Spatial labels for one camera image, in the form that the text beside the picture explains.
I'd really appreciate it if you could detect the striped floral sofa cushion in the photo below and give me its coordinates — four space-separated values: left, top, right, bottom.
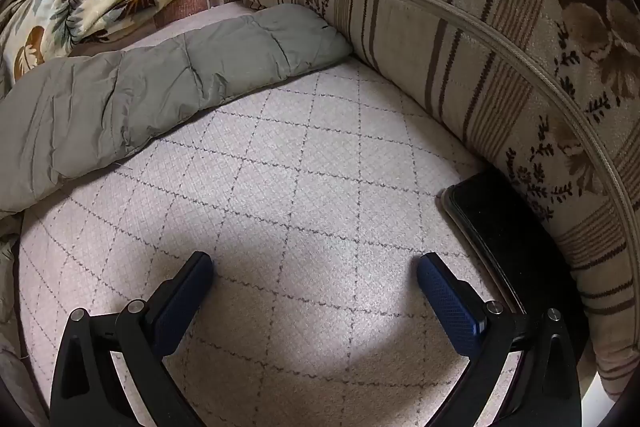
237 0 640 403

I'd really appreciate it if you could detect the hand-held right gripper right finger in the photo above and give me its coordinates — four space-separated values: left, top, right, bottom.
416 252 583 427

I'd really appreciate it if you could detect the pink quilted sofa cover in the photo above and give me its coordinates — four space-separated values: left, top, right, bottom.
15 2 531 427

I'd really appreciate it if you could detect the black smartphone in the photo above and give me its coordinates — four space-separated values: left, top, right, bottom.
442 169 591 368

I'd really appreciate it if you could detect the olive quilted puffer jacket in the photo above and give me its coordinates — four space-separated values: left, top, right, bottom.
0 3 354 228

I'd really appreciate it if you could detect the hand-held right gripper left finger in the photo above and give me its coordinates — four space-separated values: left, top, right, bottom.
50 251 216 427

